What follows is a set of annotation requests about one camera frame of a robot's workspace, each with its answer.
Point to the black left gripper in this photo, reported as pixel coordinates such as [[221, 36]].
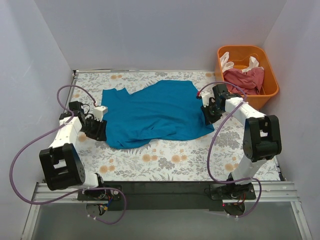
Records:
[[95, 130]]

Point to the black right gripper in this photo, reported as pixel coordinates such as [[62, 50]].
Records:
[[211, 113]]

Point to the blue t shirt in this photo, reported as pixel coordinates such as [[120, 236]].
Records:
[[166, 110]]

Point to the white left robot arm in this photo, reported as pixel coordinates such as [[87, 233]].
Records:
[[61, 164]]

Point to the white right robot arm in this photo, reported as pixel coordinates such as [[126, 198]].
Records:
[[261, 139]]

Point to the floral table mat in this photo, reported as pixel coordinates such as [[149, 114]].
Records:
[[200, 159]]

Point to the pink t shirt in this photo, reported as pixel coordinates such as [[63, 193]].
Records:
[[250, 82]]

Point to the white t shirt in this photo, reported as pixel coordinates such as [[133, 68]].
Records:
[[227, 65]]

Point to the orange plastic bin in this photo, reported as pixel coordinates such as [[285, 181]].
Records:
[[240, 56]]

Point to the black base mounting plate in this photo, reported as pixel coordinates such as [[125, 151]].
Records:
[[168, 195]]

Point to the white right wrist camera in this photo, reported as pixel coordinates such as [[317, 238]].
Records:
[[205, 97]]

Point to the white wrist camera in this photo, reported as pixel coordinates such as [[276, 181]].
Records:
[[99, 112], [205, 97]]

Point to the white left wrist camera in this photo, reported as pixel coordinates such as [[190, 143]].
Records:
[[99, 112]]

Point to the aluminium frame rail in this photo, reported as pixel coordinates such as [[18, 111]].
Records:
[[275, 214]]

